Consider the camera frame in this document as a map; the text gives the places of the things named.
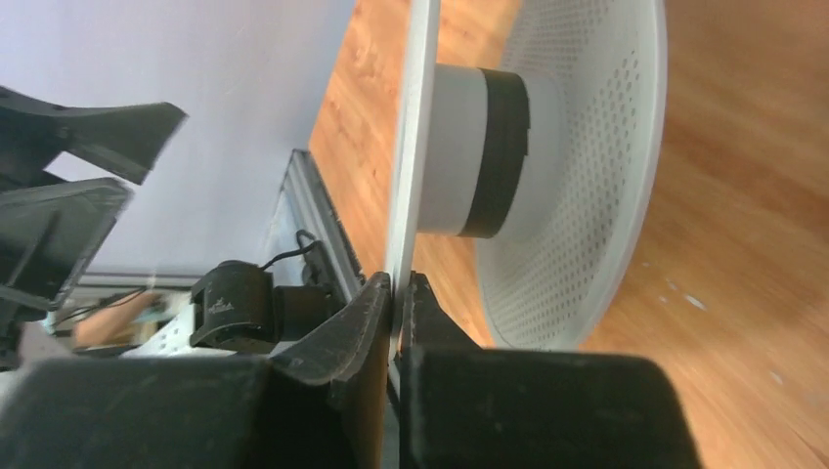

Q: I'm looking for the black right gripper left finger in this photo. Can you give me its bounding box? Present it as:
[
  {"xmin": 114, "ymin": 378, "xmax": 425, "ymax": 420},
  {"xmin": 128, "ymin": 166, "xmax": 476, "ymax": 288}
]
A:
[{"xmin": 1, "ymin": 273, "xmax": 392, "ymax": 468}]

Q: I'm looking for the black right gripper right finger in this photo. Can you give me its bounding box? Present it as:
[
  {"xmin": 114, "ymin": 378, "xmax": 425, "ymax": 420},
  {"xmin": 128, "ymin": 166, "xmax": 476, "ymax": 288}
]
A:
[{"xmin": 398, "ymin": 274, "xmax": 701, "ymax": 468}]

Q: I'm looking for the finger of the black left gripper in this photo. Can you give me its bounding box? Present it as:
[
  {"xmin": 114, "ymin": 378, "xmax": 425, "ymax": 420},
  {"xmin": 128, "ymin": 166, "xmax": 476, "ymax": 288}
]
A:
[
  {"xmin": 1, "ymin": 87, "xmax": 188, "ymax": 186},
  {"xmin": 1, "ymin": 178, "xmax": 133, "ymax": 313}
]

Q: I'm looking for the white perforated cable spool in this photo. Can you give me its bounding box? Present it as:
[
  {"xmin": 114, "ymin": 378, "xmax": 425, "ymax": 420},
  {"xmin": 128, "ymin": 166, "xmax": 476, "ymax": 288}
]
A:
[{"xmin": 384, "ymin": 1, "xmax": 668, "ymax": 350}]

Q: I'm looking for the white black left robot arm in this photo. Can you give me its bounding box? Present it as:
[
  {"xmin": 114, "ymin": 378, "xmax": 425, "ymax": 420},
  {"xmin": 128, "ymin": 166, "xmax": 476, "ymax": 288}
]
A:
[{"xmin": 1, "ymin": 89, "xmax": 332, "ymax": 370}]

